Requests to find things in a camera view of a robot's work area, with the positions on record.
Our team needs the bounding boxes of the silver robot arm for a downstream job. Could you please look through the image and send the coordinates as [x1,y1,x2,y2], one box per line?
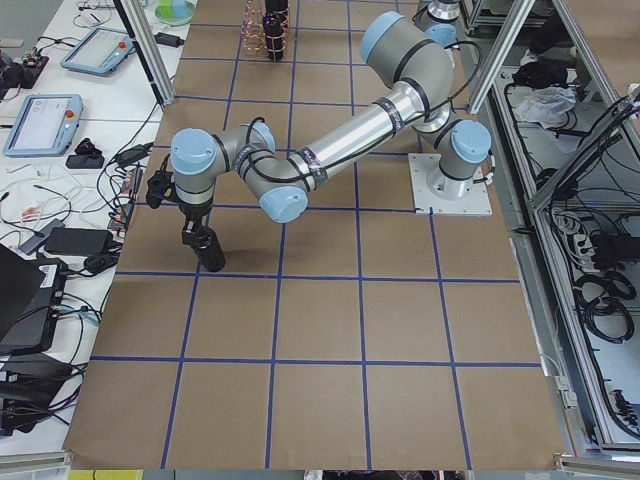
[412,0,460,47]
[168,11,491,251]

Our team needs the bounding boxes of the aluminium side frame rail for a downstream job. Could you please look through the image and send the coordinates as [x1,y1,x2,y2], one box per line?
[462,1,639,466]

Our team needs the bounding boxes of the copper wire wine basket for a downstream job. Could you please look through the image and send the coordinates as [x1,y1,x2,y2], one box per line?
[241,1,289,60]

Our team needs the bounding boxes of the teach pendant tablet far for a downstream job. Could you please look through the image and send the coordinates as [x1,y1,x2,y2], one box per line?
[60,27,134,77]

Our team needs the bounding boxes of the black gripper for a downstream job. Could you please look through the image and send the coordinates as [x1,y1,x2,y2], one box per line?
[179,200,212,245]

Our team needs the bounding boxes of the black wine bottle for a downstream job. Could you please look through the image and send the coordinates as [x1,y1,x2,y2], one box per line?
[262,0,289,62]
[192,225,226,272]

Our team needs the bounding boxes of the teach pendant tablet near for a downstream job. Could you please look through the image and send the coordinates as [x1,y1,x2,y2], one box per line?
[2,94,84,158]

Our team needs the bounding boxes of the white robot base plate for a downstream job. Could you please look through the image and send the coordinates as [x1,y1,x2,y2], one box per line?
[408,153,492,217]

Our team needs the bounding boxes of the black laptop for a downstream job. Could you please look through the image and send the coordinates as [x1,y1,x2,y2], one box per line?
[1,246,67,356]

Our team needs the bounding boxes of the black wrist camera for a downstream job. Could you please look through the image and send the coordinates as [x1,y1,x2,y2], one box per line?
[145,154,178,209]

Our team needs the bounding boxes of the black power brick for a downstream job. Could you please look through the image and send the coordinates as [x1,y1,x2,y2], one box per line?
[44,227,113,256]

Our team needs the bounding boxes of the teach pendant tablet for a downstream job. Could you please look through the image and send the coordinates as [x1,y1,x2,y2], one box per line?
[2,94,84,158]
[60,27,134,77]

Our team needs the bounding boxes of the green plastic dish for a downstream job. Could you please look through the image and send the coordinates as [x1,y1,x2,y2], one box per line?
[154,0,196,27]

